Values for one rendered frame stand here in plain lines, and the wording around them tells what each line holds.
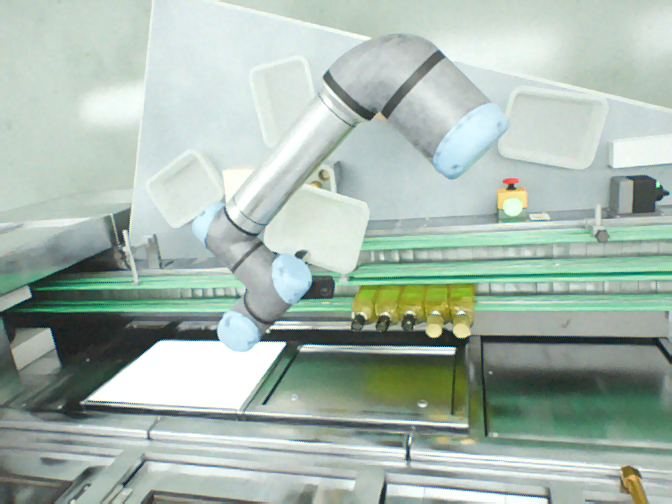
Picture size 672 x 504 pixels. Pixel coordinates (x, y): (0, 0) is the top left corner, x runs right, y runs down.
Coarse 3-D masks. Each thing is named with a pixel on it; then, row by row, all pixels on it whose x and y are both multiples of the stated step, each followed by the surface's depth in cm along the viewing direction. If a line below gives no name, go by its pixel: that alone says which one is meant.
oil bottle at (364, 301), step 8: (360, 288) 132; (368, 288) 131; (376, 288) 130; (360, 296) 126; (368, 296) 126; (376, 296) 126; (352, 304) 122; (360, 304) 122; (368, 304) 121; (352, 312) 121; (368, 312) 120; (368, 320) 121
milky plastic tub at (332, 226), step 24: (312, 192) 112; (288, 216) 123; (312, 216) 121; (336, 216) 120; (360, 216) 118; (264, 240) 118; (288, 240) 123; (312, 240) 123; (336, 240) 121; (360, 240) 112; (336, 264) 117
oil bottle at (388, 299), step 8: (384, 288) 130; (392, 288) 129; (400, 288) 129; (384, 296) 125; (392, 296) 124; (400, 296) 125; (376, 304) 121; (384, 304) 120; (392, 304) 120; (376, 312) 120; (392, 312) 119; (376, 320) 121; (392, 320) 119
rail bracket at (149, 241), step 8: (128, 240) 148; (144, 240) 156; (152, 240) 158; (128, 248) 148; (136, 248) 151; (152, 248) 159; (120, 256) 144; (152, 256) 159; (160, 256) 161; (152, 264) 160; (160, 264) 160; (136, 272) 151; (136, 280) 151
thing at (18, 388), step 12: (0, 324) 130; (0, 336) 130; (0, 348) 130; (0, 360) 130; (12, 360) 133; (0, 372) 130; (12, 372) 133; (0, 384) 130; (12, 384) 133; (0, 396) 130; (12, 396) 133
